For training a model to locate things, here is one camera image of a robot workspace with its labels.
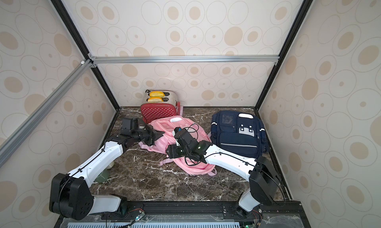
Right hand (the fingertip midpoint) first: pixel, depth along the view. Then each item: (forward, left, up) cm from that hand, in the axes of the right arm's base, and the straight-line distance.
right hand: (169, 154), depth 77 cm
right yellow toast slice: (+36, +15, +6) cm, 39 cm away
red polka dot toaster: (+32, +18, -1) cm, 37 cm away
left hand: (+9, +2, +9) cm, 13 cm away
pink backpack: (+20, +5, -1) cm, 21 cm away
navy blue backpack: (+24, -42, -13) cm, 50 cm away
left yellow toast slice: (+41, +15, +6) cm, 44 cm away
